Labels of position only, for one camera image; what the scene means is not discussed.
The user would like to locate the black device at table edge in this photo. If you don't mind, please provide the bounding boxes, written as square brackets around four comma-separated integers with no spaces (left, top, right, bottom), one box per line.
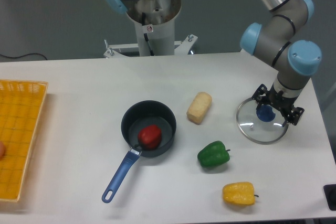
[323,184,336,211]

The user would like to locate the yellow woven basket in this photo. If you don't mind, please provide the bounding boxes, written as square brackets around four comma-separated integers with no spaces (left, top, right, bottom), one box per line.
[1,79,48,202]

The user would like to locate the white pedestal base bracket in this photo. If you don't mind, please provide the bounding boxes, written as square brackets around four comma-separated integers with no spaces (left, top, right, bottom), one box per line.
[103,34,198,58]

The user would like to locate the black cable on floor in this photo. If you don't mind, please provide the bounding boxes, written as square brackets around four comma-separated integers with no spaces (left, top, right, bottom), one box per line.
[0,52,48,60]

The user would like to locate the yellow bell pepper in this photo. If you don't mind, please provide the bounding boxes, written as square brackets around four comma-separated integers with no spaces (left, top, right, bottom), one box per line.
[222,182,258,206]

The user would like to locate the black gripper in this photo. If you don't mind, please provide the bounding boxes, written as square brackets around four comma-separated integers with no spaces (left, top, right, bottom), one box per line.
[251,84,304,126]

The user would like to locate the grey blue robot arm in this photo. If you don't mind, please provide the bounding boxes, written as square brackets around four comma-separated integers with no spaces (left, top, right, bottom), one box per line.
[105,0,322,125]

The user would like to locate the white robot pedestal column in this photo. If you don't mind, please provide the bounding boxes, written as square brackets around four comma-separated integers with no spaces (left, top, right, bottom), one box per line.
[127,0,181,43]

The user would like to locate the red bell pepper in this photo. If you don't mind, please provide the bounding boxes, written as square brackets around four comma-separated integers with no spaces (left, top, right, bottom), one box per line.
[135,124,162,150]

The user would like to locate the glass pot lid blue knob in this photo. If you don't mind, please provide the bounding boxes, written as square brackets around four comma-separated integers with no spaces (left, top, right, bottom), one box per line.
[236,97,289,145]

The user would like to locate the dark pot with blue handle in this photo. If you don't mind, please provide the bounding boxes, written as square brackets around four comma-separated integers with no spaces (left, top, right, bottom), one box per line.
[101,100,177,203]

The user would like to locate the green bell pepper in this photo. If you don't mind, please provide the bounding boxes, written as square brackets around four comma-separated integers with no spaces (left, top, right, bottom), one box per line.
[197,141,230,168]

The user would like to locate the beige bread loaf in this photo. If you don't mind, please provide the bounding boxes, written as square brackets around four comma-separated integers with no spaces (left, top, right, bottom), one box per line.
[186,92,212,124]

